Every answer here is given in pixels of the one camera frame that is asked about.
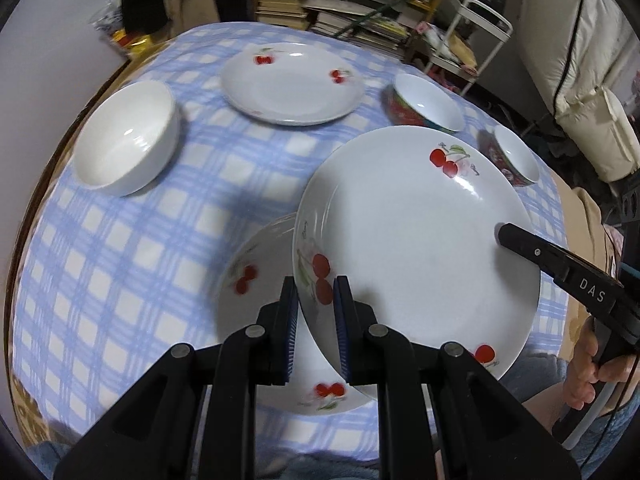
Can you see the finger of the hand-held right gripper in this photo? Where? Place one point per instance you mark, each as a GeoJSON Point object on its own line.
{"type": "Point", "coordinates": [530, 247]}

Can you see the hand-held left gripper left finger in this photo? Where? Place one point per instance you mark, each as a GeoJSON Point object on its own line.
{"type": "Point", "coordinates": [289, 330]}

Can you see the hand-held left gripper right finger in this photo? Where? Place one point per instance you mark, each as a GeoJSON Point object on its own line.
{"type": "Point", "coordinates": [344, 330]}

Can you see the small red patterned bowl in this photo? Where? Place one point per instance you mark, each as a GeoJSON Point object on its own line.
{"type": "Point", "coordinates": [520, 155]}

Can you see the large white cherry plate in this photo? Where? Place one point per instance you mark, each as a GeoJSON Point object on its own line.
{"type": "Point", "coordinates": [415, 240]}

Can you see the large red patterned bowl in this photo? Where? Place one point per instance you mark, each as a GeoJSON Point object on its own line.
{"type": "Point", "coordinates": [425, 100]}

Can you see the plain white bowl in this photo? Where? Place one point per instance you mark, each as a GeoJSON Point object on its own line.
{"type": "Point", "coordinates": [125, 145]}

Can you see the person's right hand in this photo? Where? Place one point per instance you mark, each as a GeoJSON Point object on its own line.
{"type": "Point", "coordinates": [582, 370]}

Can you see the tan cloth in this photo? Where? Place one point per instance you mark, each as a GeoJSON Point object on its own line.
{"type": "Point", "coordinates": [585, 225]}

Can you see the person's blue grey clothing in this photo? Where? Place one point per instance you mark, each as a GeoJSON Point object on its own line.
{"type": "Point", "coordinates": [535, 380]}

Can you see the blue checked tablecloth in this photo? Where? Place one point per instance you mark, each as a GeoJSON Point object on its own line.
{"type": "Point", "coordinates": [150, 260]}

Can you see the white down jacket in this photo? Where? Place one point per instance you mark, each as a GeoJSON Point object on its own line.
{"type": "Point", "coordinates": [565, 35]}

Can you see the white metal cart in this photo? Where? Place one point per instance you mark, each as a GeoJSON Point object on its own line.
{"type": "Point", "coordinates": [492, 17]}

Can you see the yellow wooden bookshelf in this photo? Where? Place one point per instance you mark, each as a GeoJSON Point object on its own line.
{"type": "Point", "coordinates": [400, 2]}

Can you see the stack of magazines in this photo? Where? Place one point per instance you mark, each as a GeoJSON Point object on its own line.
{"type": "Point", "coordinates": [360, 27]}

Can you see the green rod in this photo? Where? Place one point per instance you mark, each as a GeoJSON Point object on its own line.
{"type": "Point", "coordinates": [390, 2]}

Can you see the stack of old books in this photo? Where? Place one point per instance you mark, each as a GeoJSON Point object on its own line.
{"type": "Point", "coordinates": [280, 7]}

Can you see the yellow snack packet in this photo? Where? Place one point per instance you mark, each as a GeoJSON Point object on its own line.
{"type": "Point", "coordinates": [132, 42]}

